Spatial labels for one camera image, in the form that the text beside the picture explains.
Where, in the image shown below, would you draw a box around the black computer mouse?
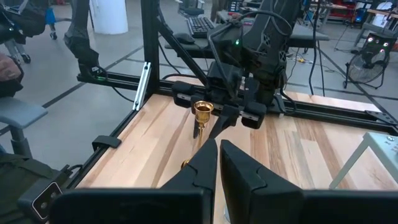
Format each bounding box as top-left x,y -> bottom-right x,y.
173,32 -> 196,45

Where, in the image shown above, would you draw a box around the black camera white face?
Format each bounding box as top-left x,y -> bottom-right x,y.
17,179 -> 65,222

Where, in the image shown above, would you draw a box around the grey blue stool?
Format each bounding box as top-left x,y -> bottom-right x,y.
0,96 -> 49,158

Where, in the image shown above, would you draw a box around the pale green perforated shelf table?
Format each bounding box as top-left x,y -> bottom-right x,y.
328,131 -> 398,190

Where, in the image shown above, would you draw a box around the black box pink lights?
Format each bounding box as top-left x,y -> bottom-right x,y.
361,32 -> 398,65

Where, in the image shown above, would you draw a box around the gold candlestick holder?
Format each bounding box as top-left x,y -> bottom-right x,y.
181,100 -> 215,169

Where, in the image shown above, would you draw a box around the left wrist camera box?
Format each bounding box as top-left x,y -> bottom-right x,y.
206,60 -> 243,91

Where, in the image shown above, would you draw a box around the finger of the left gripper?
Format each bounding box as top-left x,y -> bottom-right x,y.
190,101 -> 201,139
207,105 -> 241,140

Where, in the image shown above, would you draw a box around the black frame bracket clip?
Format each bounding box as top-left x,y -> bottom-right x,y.
91,135 -> 122,152

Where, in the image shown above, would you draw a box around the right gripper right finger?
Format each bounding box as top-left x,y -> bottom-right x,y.
219,139 -> 398,224

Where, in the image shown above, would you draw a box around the person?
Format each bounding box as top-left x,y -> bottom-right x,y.
0,52 -> 25,98

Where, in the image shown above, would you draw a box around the black keyboard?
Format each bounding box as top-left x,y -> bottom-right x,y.
185,16 -> 216,39

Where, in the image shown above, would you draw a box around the grey wheeled chair base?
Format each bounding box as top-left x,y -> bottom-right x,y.
2,29 -> 58,65

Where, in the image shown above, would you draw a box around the dark grey desk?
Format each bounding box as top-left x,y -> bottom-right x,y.
164,11 -> 330,60

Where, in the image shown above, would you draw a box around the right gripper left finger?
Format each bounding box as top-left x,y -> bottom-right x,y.
49,138 -> 218,224

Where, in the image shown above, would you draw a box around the black aluminium rig frame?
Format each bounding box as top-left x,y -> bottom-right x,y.
63,0 -> 398,190

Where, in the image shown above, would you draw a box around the white round column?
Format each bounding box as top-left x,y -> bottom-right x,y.
89,0 -> 129,35

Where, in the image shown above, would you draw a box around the silver metal bar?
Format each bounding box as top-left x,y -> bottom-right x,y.
132,61 -> 152,112

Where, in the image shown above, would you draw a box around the dark green bag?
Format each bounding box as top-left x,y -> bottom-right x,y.
0,152 -> 71,224

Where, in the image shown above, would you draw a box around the black floor fan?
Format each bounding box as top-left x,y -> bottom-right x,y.
343,49 -> 393,91

